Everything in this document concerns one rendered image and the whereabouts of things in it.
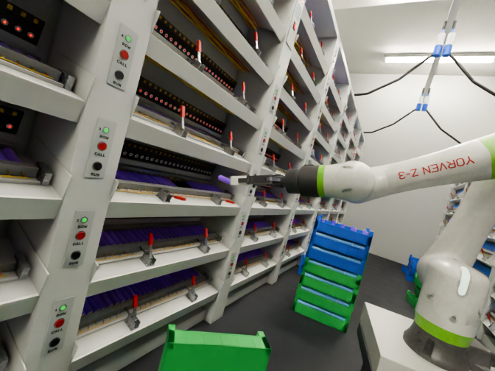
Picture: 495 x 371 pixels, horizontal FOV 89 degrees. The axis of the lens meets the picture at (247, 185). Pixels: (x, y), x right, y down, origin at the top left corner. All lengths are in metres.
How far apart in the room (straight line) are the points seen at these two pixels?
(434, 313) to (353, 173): 0.41
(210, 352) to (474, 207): 0.88
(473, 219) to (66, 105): 1.07
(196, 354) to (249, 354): 0.15
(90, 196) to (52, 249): 0.12
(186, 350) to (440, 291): 0.67
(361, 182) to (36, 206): 0.69
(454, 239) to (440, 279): 0.20
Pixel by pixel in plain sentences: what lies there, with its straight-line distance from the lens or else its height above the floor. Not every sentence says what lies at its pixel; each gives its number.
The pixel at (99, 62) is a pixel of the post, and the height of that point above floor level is 0.81.
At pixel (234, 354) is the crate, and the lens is 0.86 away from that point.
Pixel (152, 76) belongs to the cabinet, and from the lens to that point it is 0.94.
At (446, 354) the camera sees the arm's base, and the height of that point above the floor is 0.37.
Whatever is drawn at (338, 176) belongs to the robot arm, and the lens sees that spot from 0.70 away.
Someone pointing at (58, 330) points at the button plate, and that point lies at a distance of 0.74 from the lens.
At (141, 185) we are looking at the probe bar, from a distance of 0.75.
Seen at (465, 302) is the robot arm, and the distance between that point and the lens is 0.86.
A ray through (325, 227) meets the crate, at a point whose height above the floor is 0.51.
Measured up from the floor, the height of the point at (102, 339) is 0.16.
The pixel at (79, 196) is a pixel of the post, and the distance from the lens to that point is 0.62.
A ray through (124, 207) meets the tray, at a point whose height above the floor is 0.52.
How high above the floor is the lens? 0.67
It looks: 2 degrees down
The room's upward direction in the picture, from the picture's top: 15 degrees clockwise
